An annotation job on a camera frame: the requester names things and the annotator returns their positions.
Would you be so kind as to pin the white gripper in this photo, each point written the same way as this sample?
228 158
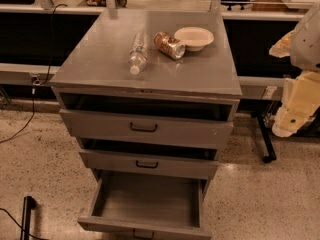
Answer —
307 45

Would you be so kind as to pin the grey drawer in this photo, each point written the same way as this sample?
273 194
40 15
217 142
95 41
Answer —
147 129
146 207
148 164

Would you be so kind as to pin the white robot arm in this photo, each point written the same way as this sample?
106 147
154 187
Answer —
305 46

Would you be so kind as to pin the grey middle drawer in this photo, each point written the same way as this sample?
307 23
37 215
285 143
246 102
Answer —
148 164

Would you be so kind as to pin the grey top drawer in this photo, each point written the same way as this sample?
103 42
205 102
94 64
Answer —
147 129

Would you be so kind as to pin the white paper bowl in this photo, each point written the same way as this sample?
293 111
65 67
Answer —
194 38

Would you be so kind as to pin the grey drawer cabinet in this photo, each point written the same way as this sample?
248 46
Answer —
201 85

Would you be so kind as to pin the clear plastic water bottle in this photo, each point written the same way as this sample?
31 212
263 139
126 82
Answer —
138 56

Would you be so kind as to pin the black stand leg with caster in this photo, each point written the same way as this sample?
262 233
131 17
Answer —
271 155

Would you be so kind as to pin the brown soda can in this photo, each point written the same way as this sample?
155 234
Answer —
169 45

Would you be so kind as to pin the grey bottom drawer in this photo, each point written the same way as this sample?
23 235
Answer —
146 207

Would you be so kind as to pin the black floor post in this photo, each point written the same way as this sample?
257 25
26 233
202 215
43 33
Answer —
29 204

